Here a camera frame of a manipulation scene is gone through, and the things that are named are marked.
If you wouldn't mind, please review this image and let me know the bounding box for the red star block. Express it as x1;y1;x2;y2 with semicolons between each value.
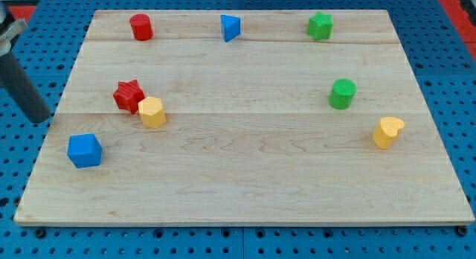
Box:
112;80;145;115

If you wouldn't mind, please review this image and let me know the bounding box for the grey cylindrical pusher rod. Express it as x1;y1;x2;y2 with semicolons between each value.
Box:
1;51;51;124

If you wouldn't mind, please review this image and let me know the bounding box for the wooden board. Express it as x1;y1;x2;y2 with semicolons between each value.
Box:
14;10;475;227

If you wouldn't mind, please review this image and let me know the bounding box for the green star block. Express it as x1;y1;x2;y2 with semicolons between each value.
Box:
306;12;333;41

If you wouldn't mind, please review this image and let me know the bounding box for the yellow hexagon block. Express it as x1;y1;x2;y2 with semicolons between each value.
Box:
138;96;167;128

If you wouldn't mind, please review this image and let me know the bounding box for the yellow heart block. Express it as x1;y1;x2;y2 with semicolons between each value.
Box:
373;117;405;150

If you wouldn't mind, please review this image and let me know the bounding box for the green cylinder block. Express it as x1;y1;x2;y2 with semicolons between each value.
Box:
328;78;357;109

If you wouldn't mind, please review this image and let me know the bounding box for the blue triangle block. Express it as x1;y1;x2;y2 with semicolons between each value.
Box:
220;15;241;42

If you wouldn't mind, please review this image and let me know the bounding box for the blue cube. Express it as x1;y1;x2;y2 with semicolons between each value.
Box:
67;133;102;168

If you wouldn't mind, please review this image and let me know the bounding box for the red cylinder block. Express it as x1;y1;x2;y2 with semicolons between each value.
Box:
129;13;153;41

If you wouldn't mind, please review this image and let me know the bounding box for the silver rod mount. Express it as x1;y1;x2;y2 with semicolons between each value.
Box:
1;2;28;56

